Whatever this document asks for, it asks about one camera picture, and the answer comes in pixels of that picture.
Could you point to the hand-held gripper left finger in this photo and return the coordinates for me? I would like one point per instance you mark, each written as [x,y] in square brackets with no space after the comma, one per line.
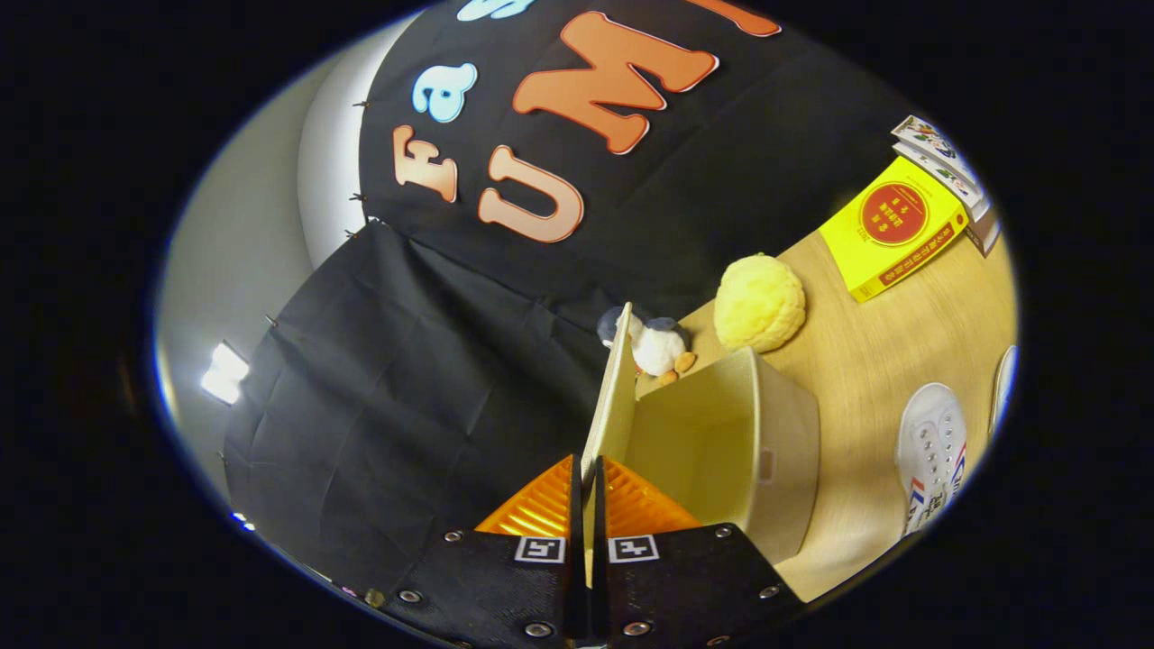
[575,518]

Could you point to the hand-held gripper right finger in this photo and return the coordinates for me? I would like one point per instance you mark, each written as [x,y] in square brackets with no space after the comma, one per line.
[599,514]

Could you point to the beige storage box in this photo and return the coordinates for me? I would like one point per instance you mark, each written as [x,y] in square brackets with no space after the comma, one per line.
[784,451]

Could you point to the white canvas shoe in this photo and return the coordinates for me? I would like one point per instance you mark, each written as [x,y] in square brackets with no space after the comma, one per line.
[1005,388]
[933,433]

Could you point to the penguin plush toy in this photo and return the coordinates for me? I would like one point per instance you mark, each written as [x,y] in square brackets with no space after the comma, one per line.
[658,347]

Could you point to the yellow plush ball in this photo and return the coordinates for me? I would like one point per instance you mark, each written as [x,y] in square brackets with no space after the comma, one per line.
[760,302]

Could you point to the bright light fixture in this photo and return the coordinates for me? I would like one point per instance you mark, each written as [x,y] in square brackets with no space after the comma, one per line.
[224,371]

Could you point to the yellow book with red circle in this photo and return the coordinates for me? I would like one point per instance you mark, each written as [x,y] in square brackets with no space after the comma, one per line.
[888,225]

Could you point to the thick plain white book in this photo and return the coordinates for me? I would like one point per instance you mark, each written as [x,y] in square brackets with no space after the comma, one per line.
[984,233]

